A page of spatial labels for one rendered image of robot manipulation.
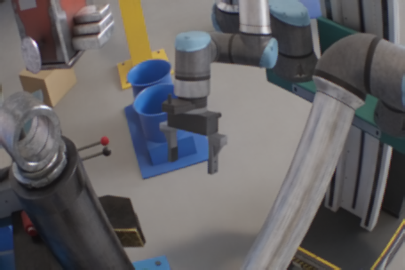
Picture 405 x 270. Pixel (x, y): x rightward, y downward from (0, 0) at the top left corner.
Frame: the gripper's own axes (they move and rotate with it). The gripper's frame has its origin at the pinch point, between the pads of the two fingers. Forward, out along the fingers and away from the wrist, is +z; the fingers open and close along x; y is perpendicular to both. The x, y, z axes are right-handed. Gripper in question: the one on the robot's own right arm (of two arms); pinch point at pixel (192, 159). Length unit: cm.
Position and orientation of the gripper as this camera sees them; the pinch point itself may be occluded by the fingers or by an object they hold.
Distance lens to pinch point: 140.1
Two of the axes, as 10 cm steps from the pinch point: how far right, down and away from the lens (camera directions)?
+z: 0.0, 9.5, 3.2
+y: 6.3, -2.4, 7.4
